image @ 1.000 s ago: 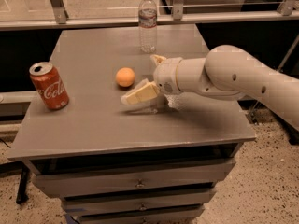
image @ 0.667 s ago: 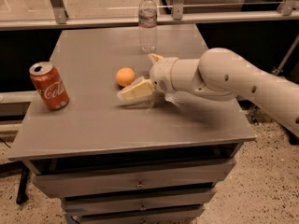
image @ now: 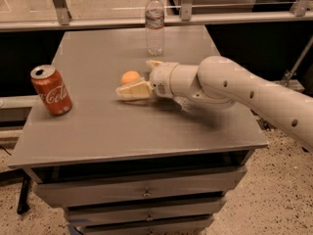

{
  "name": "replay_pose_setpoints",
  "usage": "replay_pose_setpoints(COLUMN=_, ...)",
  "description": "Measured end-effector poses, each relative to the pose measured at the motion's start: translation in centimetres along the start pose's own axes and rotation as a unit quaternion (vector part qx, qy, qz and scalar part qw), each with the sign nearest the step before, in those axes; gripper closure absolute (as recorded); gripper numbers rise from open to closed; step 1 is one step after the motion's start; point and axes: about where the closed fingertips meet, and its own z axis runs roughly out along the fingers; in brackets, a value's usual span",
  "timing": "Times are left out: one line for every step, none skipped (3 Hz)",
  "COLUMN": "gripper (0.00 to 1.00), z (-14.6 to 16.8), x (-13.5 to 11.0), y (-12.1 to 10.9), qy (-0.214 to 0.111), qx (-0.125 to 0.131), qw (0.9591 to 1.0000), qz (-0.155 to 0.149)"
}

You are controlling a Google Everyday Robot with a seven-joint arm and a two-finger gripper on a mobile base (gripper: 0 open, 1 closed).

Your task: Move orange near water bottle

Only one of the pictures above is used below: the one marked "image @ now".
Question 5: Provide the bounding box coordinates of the red Coca-Cola can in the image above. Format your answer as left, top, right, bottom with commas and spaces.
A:
30, 65, 72, 116

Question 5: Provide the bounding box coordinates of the black stand leg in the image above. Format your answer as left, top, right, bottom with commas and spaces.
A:
17, 175, 30, 214

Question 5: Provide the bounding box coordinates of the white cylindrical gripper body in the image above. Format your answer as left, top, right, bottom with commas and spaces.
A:
150, 63, 178, 99

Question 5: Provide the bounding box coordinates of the middle grey drawer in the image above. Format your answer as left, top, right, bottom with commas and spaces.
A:
65, 198, 226, 226

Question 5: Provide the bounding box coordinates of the metal railing frame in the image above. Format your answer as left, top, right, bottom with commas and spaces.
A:
0, 0, 313, 32

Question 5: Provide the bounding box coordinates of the clear plastic water bottle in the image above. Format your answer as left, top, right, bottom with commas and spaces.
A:
145, 0, 164, 56

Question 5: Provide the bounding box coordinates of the grey drawer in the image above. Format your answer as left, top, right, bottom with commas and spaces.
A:
34, 165, 246, 208
82, 215, 212, 235
65, 198, 226, 226

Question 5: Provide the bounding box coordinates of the grey drawer cabinet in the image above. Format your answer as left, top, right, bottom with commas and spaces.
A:
7, 25, 269, 235

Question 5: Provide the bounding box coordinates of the bottom grey drawer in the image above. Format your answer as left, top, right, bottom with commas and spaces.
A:
82, 215, 212, 235

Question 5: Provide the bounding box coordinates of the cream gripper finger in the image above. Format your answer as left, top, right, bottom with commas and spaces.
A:
146, 60, 162, 71
115, 77, 153, 100

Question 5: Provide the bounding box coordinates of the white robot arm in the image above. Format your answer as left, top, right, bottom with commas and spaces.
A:
115, 56, 313, 151

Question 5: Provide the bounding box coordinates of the top grey drawer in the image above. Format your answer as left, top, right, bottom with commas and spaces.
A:
34, 165, 246, 208

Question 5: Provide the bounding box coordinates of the orange fruit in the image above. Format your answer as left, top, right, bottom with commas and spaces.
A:
120, 70, 140, 85

